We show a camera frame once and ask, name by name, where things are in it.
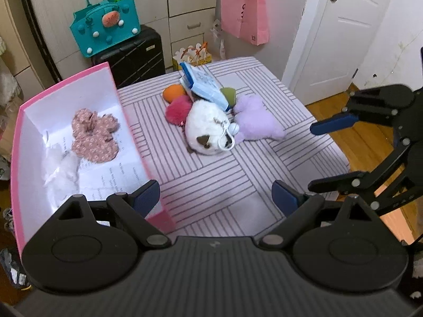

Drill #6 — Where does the light blue tissue packet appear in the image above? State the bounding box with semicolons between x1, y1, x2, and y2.
190;82;232;111

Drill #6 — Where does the green plush ball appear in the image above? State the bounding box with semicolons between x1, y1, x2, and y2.
220;87;237;108

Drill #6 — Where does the beige wardrobe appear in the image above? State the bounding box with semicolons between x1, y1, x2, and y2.
20;0;219;83

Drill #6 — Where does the pink shopping bag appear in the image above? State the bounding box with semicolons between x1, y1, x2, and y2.
220;0;270;46

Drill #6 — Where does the pink cardboard box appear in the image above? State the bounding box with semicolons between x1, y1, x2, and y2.
10;62;177;253

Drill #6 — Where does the grey white sneaker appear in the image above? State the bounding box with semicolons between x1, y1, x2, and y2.
3;206;16;231

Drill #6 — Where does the pink fluffy pompom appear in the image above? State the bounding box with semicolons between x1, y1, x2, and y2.
165;95;194;126

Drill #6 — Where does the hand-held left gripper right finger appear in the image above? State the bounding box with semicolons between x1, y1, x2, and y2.
259;180;384;250

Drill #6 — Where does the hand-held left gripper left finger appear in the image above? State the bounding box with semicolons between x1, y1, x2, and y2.
54;180;172;250

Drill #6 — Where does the white plush cat toy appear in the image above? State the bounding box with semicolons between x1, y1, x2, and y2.
184;100;237;156

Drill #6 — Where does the pink floral cloth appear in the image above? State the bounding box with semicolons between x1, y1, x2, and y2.
71;109;121;164

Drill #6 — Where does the purple plush toy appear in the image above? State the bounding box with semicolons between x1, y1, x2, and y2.
233;94;286;144

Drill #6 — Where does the white door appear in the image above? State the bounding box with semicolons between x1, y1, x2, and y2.
291;0;399;104

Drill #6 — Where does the orange plush ball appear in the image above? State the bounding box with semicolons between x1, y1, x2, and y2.
163;84;187;104

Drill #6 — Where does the white plastic bag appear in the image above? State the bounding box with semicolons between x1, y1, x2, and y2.
211;18;227;60

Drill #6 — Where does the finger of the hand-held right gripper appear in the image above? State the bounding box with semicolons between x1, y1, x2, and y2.
307;138;423;218
310;84;416;137

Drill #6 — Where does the teal felt tote bag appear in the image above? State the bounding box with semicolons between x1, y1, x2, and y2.
69;0;141;57

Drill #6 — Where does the white printed paper sheet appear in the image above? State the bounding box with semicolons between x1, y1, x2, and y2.
43;106;150;207

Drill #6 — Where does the black suitcase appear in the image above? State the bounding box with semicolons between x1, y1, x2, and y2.
91;25;166;88

